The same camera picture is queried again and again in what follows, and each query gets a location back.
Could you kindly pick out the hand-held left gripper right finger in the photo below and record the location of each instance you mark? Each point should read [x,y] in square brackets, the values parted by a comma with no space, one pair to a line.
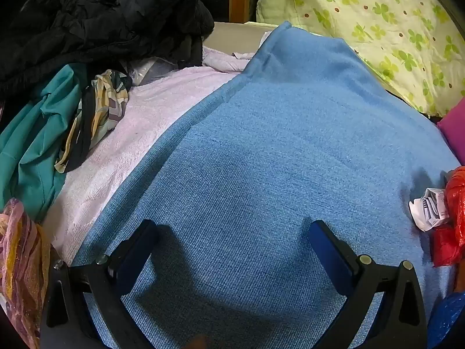
[327,252]

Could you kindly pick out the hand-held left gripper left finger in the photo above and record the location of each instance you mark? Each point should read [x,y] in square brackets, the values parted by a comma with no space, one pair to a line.
[136,252]

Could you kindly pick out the crumpled white paper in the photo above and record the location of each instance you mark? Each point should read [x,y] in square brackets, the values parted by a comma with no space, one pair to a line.
[427,207]

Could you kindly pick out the blue blanket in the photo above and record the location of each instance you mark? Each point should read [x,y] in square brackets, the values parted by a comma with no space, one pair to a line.
[272,152]

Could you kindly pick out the pale pink towel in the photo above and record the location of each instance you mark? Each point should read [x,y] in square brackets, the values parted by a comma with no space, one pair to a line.
[145,123]

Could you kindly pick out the blue plastic bag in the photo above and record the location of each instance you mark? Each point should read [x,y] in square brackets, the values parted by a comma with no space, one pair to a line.
[450,320]

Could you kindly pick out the translucent red plastic bag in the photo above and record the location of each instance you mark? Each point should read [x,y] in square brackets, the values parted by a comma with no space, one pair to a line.
[456,196]

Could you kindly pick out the teal cloth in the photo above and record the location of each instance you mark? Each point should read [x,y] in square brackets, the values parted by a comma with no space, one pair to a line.
[32,152]

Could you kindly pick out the patterned scarf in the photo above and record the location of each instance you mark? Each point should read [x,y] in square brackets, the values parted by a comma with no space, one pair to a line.
[105,98]

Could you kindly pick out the magenta pillow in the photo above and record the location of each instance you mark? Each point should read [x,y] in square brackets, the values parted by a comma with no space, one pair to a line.
[456,131]

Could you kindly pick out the clear plastic bag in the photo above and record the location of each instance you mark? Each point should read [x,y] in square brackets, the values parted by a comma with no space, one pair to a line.
[152,69]

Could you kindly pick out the green clover pillow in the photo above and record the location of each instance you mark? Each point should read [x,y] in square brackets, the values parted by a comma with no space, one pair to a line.
[381,25]

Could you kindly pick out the black jacket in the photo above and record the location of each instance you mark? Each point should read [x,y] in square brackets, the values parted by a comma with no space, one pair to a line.
[109,18]

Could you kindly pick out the beige mattress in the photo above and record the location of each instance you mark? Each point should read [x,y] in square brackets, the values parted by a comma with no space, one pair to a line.
[236,34]

